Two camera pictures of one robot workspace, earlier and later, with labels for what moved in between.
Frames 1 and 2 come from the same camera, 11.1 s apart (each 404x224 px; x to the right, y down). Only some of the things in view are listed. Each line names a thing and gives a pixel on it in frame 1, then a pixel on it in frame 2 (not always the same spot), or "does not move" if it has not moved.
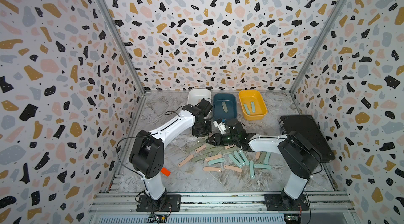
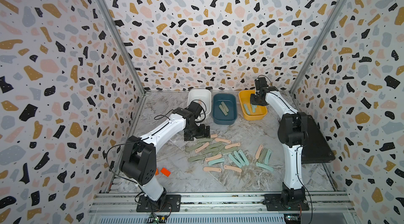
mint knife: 246,109 does not move
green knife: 224,107 does not move
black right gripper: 217,141 -> 252,102
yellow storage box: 252,104 does not move
